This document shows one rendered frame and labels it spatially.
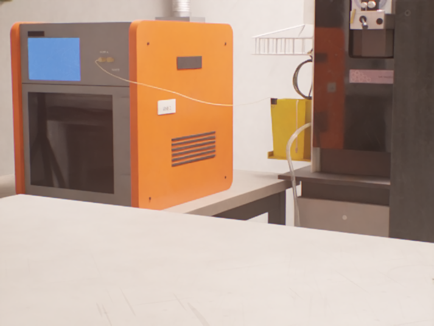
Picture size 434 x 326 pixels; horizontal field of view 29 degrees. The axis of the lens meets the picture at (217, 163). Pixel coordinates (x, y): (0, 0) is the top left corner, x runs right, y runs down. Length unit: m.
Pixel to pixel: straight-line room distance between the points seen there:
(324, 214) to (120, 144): 0.62
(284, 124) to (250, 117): 1.32
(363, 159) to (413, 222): 0.92
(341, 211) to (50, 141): 0.76
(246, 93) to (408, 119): 2.35
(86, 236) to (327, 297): 0.28
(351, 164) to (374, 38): 0.36
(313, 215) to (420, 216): 0.90
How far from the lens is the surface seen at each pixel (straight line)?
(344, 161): 2.26
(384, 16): 2.07
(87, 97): 1.88
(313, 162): 2.27
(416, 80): 1.31
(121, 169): 1.85
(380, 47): 2.10
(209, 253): 0.74
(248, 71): 3.61
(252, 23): 3.60
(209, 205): 1.96
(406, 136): 1.32
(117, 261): 0.72
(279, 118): 2.31
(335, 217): 2.18
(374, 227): 2.15
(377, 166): 2.23
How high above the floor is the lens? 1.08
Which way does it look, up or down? 8 degrees down
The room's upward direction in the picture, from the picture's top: straight up
